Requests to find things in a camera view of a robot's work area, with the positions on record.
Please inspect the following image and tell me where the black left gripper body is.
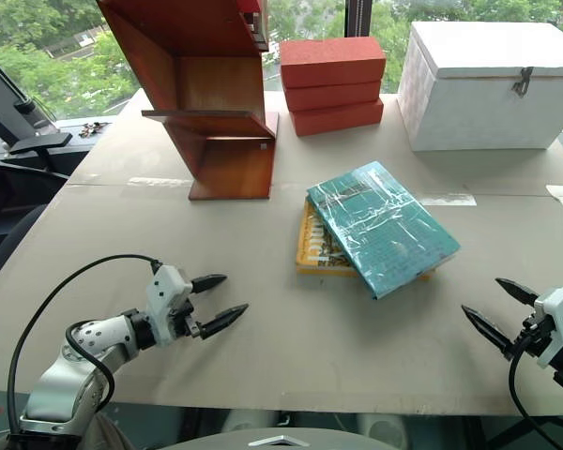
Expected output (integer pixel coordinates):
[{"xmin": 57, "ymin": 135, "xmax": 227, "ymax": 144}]
[{"xmin": 170, "ymin": 293, "xmax": 205, "ymax": 340}]

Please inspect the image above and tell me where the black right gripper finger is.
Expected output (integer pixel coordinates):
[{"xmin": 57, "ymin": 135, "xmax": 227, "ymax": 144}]
[
  {"xmin": 460, "ymin": 304, "xmax": 517, "ymax": 362},
  {"xmin": 495, "ymin": 277, "xmax": 541, "ymax": 308}
]

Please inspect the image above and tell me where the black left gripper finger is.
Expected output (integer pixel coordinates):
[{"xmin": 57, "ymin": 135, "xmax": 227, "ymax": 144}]
[
  {"xmin": 199, "ymin": 302, "xmax": 251, "ymax": 340},
  {"xmin": 190, "ymin": 274, "xmax": 229, "ymax": 296}
]

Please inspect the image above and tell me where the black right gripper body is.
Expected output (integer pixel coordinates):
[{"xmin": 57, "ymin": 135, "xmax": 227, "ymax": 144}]
[{"xmin": 511, "ymin": 312, "xmax": 553, "ymax": 362}]

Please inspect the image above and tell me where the yellow book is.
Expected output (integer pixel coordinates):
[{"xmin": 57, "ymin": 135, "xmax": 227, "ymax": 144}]
[{"xmin": 294, "ymin": 198, "xmax": 435, "ymax": 281}]

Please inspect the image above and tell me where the teal wrapped book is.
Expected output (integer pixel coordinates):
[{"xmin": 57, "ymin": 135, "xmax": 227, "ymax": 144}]
[{"xmin": 305, "ymin": 160, "xmax": 463, "ymax": 301}]

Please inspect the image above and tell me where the red wooden shelf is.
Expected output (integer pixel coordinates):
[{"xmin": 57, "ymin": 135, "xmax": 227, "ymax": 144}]
[{"xmin": 95, "ymin": 0, "xmax": 281, "ymax": 203}]

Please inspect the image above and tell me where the white lidded box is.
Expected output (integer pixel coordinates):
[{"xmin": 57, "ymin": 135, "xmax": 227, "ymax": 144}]
[{"xmin": 396, "ymin": 20, "xmax": 563, "ymax": 153}]

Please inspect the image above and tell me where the small dark debris pile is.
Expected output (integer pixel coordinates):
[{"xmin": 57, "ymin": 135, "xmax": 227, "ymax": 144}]
[{"xmin": 78, "ymin": 120, "xmax": 110, "ymax": 138}]

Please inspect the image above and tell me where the red brick block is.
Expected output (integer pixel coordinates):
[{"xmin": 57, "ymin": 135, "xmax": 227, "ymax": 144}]
[
  {"xmin": 280, "ymin": 36, "xmax": 388, "ymax": 88},
  {"xmin": 288, "ymin": 97, "xmax": 386, "ymax": 138},
  {"xmin": 282, "ymin": 80, "xmax": 383, "ymax": 113}
]

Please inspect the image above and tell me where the metal box latch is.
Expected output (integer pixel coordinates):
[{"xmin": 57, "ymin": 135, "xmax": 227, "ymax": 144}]
[{"xmin": 511, "ymin": 66, "xmax": 535, "ymax": 98}]

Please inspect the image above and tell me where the black office chair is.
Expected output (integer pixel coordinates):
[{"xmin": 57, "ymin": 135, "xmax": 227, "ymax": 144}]
[{"xmin": 0, "ymin": 131, "xmax": 73, "ymax": 294}]

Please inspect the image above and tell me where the dark slanted monitor stand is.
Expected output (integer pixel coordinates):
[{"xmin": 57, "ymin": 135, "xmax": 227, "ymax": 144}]
[{"xmin": 0, "ymin": 45, "xmax": 58, "ymax": 147}]

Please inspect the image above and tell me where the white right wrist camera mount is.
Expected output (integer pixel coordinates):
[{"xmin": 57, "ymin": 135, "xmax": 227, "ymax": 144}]
[{"xmin": 533, "ymin": 286, "xmax": 563, "ymax": 368}]

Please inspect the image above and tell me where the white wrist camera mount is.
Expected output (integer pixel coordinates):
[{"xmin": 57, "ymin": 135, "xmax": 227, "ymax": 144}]
[
  {"xmin": 145, "ymin": 264, "xmax": 194, "ymax": 349},
  {"xmin": 533, "ymin": 286, "xmax": 563, "ymax": 368}
]

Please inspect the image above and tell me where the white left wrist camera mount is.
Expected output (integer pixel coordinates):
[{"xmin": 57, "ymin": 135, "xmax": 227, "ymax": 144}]
[{"xmin": 145, "ymin": 264, "xmax": 194, "ymax": 349}]

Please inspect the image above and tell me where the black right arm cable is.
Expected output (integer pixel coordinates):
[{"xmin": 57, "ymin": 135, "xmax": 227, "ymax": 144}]
[{"xmin": 508, "ymin": 336, "xmax": 563, "ymax": 450}]

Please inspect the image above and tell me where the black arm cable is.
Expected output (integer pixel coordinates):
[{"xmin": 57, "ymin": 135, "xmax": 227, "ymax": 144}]
[
  {"xmin": 508, "ymin": 336, "xmax": 563, "ymax": 450},
  {"xmin": 7, "ymin": 254, "xmax": 163, "ymax": 440}
]

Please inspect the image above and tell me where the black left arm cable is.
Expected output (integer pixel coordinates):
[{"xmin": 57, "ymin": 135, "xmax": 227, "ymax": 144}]
[{"xmin": 7, "ymin": 254, "xmax": 163, "ymax": 440}]

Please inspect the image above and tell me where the dark window frame post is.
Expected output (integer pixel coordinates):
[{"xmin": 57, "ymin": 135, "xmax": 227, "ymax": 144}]
[{"xmin": 345, "ymin": 0, "xmax": 373, "ymax": 39}]

